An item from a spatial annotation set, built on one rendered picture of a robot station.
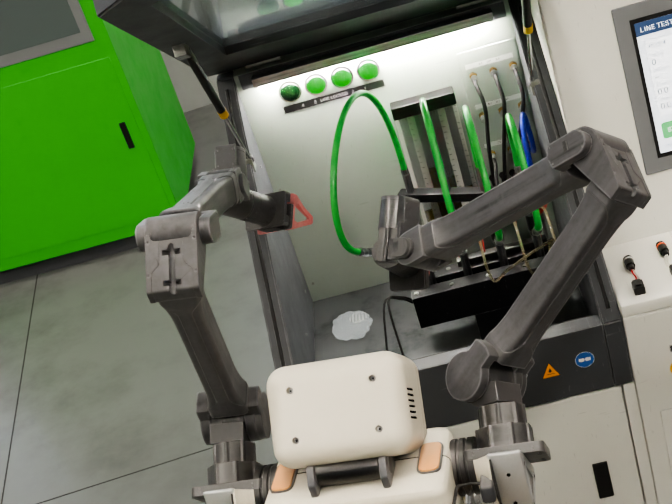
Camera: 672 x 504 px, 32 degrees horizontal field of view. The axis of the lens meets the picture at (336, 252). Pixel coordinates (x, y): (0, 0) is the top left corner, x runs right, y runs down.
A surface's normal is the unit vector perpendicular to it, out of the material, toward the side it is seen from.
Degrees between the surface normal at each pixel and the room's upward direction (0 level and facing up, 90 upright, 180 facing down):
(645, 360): 90
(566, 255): 50
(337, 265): 90
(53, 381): 0
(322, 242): 90
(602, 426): 90
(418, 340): 0
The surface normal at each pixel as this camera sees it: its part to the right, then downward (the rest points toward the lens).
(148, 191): 0.04, 0.51
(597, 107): -0.04, 0.30
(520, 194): -0.76, -0.13
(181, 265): -0.15, -0.31
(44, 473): -0.27, -0.82
